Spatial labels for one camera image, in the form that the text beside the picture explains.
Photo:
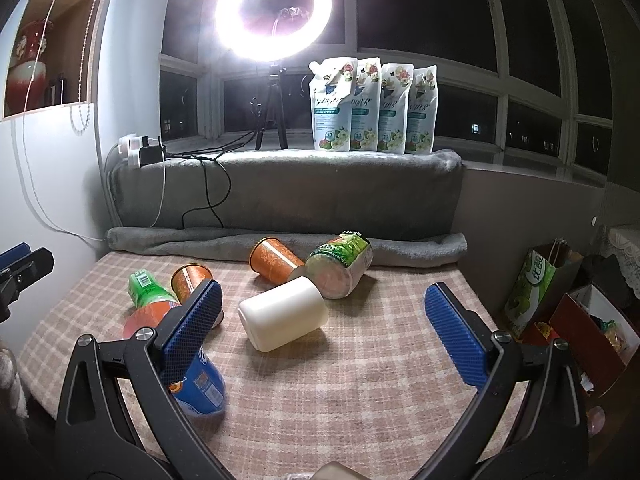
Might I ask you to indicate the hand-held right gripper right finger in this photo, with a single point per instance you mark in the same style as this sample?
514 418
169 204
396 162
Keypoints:
457 342

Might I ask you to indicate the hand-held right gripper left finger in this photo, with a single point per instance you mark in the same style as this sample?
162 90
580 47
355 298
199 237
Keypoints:
192 332

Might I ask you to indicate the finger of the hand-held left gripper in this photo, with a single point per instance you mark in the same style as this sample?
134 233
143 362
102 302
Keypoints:
31 271

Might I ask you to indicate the white plastic cup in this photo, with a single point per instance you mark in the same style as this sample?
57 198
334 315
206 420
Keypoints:
282 317

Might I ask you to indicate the blue printed cup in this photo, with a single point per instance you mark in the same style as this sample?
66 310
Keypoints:
202 385

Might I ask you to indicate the small orange patterned paper cup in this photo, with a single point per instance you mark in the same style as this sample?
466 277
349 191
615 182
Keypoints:
192 279

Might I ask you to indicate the large orange patterned paper cup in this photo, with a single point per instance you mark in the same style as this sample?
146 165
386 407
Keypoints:
275 260

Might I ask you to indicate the green label plastic cup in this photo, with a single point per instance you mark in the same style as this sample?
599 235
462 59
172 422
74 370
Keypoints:
340 262

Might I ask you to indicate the green paper bag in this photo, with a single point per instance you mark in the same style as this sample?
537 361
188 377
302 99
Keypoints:
530 290

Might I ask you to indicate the rolled grey blanket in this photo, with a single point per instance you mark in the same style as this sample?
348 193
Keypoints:
200 242

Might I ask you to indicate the pale fuzzy cloth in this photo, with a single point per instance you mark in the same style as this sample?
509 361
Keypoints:
9 375

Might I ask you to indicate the checked pink tablecloth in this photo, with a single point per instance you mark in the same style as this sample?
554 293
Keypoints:
350 385

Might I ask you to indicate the red cardboard box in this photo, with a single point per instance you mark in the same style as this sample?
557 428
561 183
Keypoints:
585 340

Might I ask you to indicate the white power strip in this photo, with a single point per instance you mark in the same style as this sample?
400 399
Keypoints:
130 147

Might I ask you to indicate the black charger plug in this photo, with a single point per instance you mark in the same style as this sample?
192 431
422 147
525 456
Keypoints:
151 155

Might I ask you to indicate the white lace cloth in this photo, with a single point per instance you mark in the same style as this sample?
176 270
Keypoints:
625 250

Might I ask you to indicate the red and white vase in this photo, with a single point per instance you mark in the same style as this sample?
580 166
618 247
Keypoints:
27 70

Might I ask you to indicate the white floral refill pouch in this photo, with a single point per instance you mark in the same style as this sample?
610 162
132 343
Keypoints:
330 110
422 115
364 110
392 110

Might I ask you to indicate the black tripod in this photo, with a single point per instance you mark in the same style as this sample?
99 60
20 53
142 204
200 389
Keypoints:
272 105

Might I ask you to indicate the wooden wall shelf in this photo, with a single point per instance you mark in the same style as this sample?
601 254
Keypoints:
70 50

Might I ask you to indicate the window frame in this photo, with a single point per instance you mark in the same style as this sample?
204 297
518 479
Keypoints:
500 80

